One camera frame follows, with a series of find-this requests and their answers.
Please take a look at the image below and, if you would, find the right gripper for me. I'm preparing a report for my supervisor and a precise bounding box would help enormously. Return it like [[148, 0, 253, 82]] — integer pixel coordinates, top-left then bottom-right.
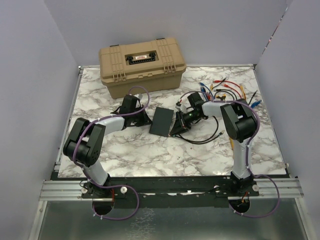
[[172, 110, 203, 137]]

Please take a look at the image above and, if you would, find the dark grey network switch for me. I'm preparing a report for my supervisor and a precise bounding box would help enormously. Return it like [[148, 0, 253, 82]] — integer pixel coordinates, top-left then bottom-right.
[[149, 107, 174, 137]]

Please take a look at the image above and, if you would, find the black ethernet cable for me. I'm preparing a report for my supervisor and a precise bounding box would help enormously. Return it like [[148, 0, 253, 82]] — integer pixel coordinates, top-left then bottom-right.
[[172, 116, 226, 145], [247, 89, 258, 104], [208, 76, 240, 102]]

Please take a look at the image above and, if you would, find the long red ethernet cable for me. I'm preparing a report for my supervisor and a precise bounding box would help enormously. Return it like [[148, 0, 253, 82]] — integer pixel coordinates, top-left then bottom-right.
[[212, 79, 248, 101]]

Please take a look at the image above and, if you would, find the short red ethernet cable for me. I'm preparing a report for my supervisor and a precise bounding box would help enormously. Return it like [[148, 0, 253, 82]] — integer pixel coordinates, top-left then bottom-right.
[[221, 82, 247, 101]]

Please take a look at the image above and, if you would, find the yellow ethernet cable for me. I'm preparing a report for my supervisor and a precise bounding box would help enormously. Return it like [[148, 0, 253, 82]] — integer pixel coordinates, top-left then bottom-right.
[[209, 83, 247, 101]]

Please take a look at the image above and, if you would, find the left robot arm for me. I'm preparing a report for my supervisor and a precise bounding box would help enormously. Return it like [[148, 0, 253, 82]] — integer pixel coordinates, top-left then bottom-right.
[[63, 94, 152, 198]]

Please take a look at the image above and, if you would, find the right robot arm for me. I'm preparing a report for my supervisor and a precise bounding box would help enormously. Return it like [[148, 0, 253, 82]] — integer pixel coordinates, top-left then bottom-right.
[[169, 91, 260, 196]]

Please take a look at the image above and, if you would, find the tan plastic toolbox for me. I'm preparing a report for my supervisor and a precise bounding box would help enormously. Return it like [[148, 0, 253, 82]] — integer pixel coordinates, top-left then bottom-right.
[[98, 37, 187, 99]]

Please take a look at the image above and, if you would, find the yellow utility knife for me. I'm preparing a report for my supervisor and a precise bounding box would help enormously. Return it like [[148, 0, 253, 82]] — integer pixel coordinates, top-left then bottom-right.
[[229, 137, 234, 150]]

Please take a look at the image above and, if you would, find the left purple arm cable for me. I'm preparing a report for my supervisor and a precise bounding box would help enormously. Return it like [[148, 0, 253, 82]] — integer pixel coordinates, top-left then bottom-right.
[[73, 86, 150, 221]]

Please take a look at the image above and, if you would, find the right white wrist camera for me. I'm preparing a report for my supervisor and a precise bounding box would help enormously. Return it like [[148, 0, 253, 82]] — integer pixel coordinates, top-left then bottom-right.
[[175, 99, 188, 113]]

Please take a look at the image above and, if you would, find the black mounting base plate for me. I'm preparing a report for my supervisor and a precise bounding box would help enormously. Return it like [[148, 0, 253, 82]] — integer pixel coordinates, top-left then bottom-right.
[[51, 175, 290, 211]]

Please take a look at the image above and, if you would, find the aluminium front rail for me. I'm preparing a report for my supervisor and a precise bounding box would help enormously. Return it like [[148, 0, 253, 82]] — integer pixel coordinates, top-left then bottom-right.
[[39, 178, 304, 201]]

